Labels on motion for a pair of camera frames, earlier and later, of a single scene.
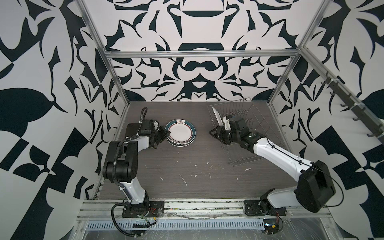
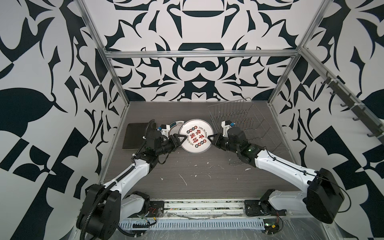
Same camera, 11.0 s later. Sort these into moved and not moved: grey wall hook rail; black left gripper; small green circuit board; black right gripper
Moved: black left gripper; black right gripper
Not moved: grey wall hook rail; small green circuit board
